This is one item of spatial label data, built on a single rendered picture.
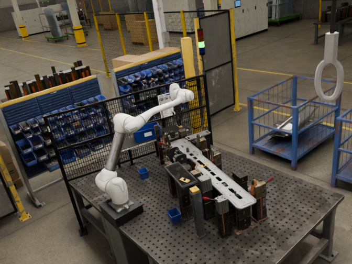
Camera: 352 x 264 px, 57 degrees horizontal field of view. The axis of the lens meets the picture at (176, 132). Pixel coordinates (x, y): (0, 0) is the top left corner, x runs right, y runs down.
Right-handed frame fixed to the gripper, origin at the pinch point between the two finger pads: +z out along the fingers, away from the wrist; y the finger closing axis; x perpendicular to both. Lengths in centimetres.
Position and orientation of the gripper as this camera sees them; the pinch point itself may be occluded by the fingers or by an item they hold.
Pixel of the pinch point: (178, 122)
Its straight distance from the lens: 335.5
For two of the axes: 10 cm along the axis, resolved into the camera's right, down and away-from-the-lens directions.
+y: 9.0, -2.9, 3.2
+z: 1.3, 9.0, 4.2
